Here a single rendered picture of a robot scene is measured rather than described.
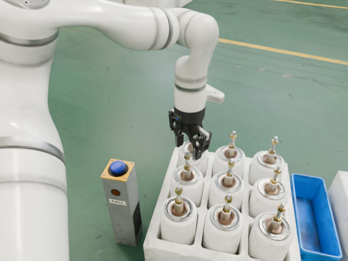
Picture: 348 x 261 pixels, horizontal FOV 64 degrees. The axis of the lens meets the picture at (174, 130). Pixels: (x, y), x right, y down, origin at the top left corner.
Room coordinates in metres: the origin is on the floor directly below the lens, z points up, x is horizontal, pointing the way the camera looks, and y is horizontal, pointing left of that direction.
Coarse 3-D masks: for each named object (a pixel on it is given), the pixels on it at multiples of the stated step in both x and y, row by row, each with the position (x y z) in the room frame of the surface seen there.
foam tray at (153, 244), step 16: (176, 160) 0.69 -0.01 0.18; (208, 160) 0.69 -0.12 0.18; (208, 176) 0.62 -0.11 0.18; (288, 176) 0.62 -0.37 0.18; (160, 192) 0.55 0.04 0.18; (208, 192) 0.55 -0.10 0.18; (288, 192) 0.55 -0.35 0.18; (160, 208) 0.49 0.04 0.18; (240, 208) 0.52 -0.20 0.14; (288, 208) 0.49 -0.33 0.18; (160, 224) 0.45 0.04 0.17; (144, 240) 0.40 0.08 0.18; (160, 240) 0.39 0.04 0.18; (240, 240) 0.40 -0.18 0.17; (144, 256) 0.38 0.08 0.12; (160, 256) 0.37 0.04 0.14; (176, 256) 0.36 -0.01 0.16; (192, 256) 0.35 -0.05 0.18; (208, 256) 0.35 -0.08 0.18; (224, 256) 0.35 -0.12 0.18; (240, 256) 0.35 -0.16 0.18; (288, 256) 0.36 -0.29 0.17
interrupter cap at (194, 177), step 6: (180, 168) 0.58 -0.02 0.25; (192, 168) 0.58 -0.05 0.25; (174, 174) 0.56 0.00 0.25; (180, 174) 0.56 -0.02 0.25; (192, 174) 0.56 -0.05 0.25; (198, 174) 0.56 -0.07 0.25; (180, 180) 0.53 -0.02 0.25; (186, 180) 0.53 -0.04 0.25; (192, 180) 0.53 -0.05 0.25; (198, 180) 0.54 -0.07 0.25
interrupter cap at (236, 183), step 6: (222, 174) 0.56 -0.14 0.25; (234, 174) 0.56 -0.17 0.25; (216, 180) 0.53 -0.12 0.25; (222, 180) 0.54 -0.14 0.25; (234, 180) 0.54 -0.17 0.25; (240, 180) 0.53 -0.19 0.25; (216, 186) 0.51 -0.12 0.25; (222, 186) 0.51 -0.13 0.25; (228, 186) 0.51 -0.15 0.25; (234, 186) 0.51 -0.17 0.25; (240, 186) 0.51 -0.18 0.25; (228, 192) 0.49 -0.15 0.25
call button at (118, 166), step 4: (112, 164) 0.52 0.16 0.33; (116, 164) 0.52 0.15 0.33; (120, 164) 0.52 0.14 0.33; (124, 164) 0.52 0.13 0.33; (112, 168) 0.51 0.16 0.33; (116, 168) 0.51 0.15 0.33; (120, 168) 0.51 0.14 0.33; (124, 168) 0.51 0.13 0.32; (116, 172) 0.50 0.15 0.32; (120, 172) 0.50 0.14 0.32
